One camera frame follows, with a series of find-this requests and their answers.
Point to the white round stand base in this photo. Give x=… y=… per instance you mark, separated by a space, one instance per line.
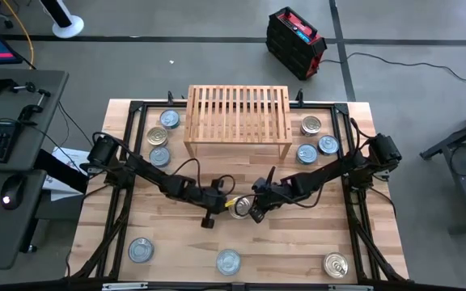
x=68 y=25

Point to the blue label tuna can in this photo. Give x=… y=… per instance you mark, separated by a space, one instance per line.
x=159 y=156
x=328 y=144

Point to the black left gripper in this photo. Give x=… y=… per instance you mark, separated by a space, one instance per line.
x=216 y=200

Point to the pink stripe salmon can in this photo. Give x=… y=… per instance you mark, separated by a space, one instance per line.
x=310 y=125
x=241 y=208
x=335 y=264
x=157 y=136

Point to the silver lid tuna can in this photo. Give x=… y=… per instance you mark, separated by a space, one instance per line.
x=141 y=250
x=228 y=262

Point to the black flat bar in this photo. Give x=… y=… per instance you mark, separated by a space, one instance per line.
x=61 y=171

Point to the wooden slatted shelf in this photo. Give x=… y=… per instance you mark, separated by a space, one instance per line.
x=237 y=121

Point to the black desk clamp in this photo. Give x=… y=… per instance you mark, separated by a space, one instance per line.
x=35 y=106
x=14 y=86

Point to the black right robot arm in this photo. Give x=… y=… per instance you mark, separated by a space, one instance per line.
x=326 y=174

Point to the silver frame bracket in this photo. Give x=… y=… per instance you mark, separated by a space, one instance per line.
x=124 y=286
x=350 y=288

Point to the black frame clamp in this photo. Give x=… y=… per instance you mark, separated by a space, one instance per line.
x=170 y=97
x=299 y=96

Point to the green label tuna can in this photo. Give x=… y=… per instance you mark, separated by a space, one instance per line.
x=307 y=154
x=170 y=119

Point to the white paper sheets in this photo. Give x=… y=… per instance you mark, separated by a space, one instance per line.
x=71 y=157

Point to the black metal table frame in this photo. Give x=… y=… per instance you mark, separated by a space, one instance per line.
x=152 y=106

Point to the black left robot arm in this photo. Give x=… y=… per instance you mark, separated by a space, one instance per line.
x=152 y=174

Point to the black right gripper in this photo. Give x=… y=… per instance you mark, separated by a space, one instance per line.
x=269 y=194

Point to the black computer mouse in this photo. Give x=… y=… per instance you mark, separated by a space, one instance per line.
x=11 y=190

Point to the red black tool case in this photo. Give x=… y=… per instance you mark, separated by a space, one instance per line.
x=293 y=44

